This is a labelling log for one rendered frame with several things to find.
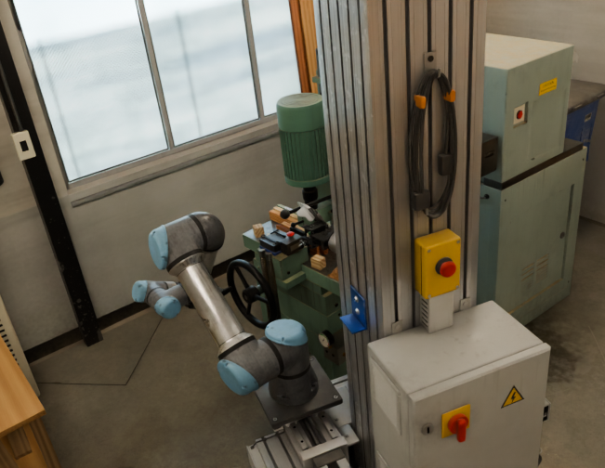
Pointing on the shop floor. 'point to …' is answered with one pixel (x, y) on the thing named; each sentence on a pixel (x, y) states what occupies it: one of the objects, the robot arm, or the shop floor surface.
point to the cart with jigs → (15, 415)
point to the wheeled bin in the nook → (584, 110)
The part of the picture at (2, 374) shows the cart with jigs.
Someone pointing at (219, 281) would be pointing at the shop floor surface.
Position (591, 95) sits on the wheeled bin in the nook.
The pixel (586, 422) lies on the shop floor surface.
